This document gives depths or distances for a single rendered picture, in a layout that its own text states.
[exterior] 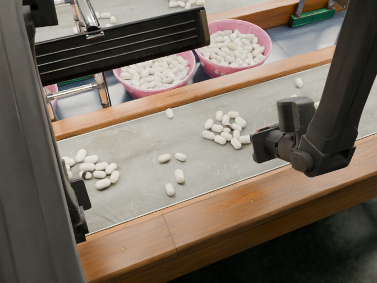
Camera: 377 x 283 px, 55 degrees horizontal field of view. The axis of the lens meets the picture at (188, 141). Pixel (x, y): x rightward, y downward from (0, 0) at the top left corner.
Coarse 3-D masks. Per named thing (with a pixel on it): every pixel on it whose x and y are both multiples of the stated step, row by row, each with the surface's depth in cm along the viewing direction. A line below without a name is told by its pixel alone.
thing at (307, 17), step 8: (304, 0) 136; (296, 8) 139; (320, 8) 145; (328, 8) 145; (296, 16) 141; (304, 16) 142; (312, 16) 144; (320, 16) 145; (328, 16) 147; (288, 24) 145; (296, 24) 143; (304, 24) 145
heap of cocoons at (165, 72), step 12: (156, 60) 121; (168, 60) 120; (180, 60) 121; (120, 72) 119; (132, 72) 116; (144, 72) 116; (156, 72) 116; (168, 72) 116; (180, 72) 118; (132, 84) 114; (144, 84) 113; (156, 84) 113; (168, 84) 115
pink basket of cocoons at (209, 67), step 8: (208, 24) 129; (216, 24) 130; (248, 24) 130; (216, 32) 132; (240, 32) 132; (248, 32) 131; (256, 32) 129; (264, 32) 126; (264, 40) 126; (200, 56) 118; (208, 64) 118; (216, 64) 115; (256, 64) 116; (208, 72) 124; (224, 72) 118; (232, 72) 117
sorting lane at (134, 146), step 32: (224, 96) 110; (256, 96) 110; (288, 96) 110; (320, 96) 111; (128, 128) 102; (160, 128) 102; (192, 128) 102; (256, 128) 102; (128, 160) 95; (192, 160) 95; (224, 160) 95; (96, 192) 89; (128, 192) 89; (160, 192) 89; (192, 192) 89; (96, 224) 84
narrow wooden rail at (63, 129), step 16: (272, 64) 116; (288, 64) 116; (304, 64) 116; (320, 64) 119; (208, 80) 111; (224, 80) 111; (240, 80) 111; (256, 80) 112; (160, 96) 107; (176, 96) 107; (192, 96) 107; (208, 96) 109; (96, 112) 102; (112, 112) 102; (128, 112) 102; (144, 112) 104; (64, 128) 99; (80, 128) 99; (96, 128) 101
